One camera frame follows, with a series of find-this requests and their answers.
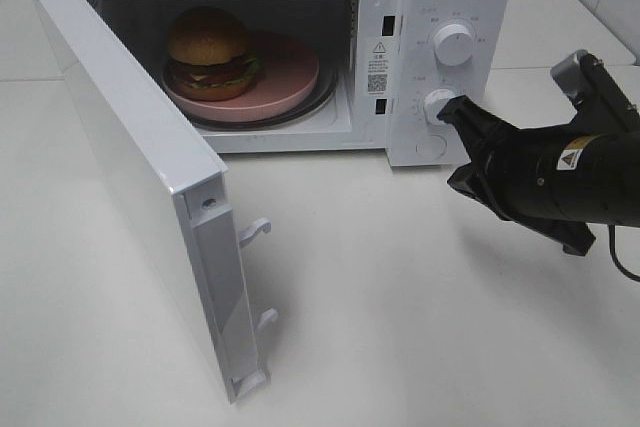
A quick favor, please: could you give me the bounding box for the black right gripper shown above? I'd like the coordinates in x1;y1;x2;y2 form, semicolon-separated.
436;95;595;256

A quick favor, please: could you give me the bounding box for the round door release button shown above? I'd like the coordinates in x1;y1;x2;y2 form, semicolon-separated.
416;134;447;161

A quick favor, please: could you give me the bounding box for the pink round plate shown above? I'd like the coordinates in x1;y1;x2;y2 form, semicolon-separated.
162;30;320;123

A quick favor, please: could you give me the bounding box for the burger with lettuce and cheese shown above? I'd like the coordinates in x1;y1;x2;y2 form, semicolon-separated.
166;7;260;101

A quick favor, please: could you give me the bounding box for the white microwave door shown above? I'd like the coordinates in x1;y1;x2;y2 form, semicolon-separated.
34;0;277;401

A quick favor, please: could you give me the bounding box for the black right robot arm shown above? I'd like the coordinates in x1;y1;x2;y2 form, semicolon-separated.
437;96;639;256

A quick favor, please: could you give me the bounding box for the lower white timer knob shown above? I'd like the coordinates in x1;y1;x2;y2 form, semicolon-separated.
423;88;461;125

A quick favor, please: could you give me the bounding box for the upper white power knob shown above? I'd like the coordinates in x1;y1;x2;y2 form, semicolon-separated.
433;21;475;67

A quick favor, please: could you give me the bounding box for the glass microwave turntable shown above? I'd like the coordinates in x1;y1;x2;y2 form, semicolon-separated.
181;66;339;131

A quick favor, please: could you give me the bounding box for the white microwave oven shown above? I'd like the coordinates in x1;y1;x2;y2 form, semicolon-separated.
87;0;507;167

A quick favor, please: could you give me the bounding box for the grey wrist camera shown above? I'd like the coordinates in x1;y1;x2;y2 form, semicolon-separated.
549;49;640;136

